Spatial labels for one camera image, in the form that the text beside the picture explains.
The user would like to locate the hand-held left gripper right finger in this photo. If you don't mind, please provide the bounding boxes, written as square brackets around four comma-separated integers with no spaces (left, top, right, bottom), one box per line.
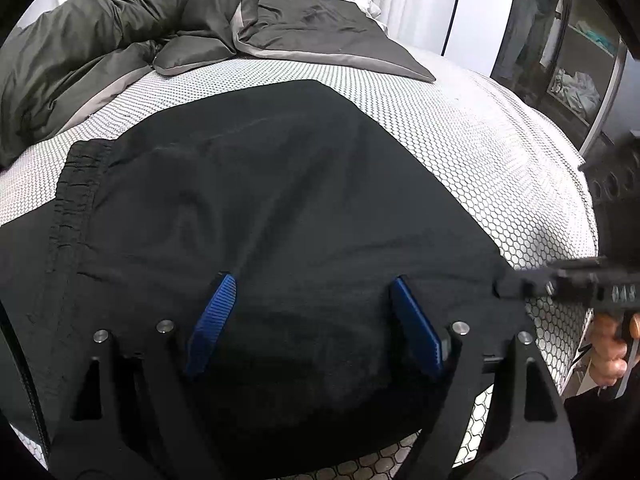
[390,275,578,480]

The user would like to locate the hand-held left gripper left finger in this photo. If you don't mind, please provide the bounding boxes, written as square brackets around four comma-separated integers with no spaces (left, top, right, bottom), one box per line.
[50,272,238,480]

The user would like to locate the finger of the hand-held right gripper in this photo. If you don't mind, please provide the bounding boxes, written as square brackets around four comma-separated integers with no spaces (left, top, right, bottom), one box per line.
[495,257,608,302]

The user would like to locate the black pants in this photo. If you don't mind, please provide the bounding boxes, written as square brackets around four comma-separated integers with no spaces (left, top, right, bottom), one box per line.
[0,79,531,480]

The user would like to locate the person's right forearm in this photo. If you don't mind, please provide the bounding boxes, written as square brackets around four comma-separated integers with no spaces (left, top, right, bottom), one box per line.
[565,389,640,480]

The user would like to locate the person's right hand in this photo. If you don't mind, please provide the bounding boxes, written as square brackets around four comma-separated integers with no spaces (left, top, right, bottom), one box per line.
[590,310,640,401]

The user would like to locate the white cloth pile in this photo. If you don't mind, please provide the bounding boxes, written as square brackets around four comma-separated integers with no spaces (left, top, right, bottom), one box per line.
[549,69,602,117]

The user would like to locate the teal folded cloth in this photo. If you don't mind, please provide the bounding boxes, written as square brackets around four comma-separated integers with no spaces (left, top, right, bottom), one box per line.
[574,19,620,55]

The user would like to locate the glass door wardrobe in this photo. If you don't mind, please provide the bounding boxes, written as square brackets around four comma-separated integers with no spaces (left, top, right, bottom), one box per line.
[492,0,632,153]

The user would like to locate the hanging grey garment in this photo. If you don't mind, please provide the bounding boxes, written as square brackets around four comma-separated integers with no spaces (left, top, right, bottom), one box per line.
[512,0,557,78]

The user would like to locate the black thin pole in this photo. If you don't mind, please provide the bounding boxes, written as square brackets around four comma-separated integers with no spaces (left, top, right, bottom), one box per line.
[442,0,469,57]

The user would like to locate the grey duvet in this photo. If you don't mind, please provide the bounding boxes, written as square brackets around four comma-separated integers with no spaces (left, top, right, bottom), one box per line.
[0,0,437,171]

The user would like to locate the white curtain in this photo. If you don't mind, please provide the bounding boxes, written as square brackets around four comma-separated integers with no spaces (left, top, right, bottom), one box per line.
[370,0,466,56]

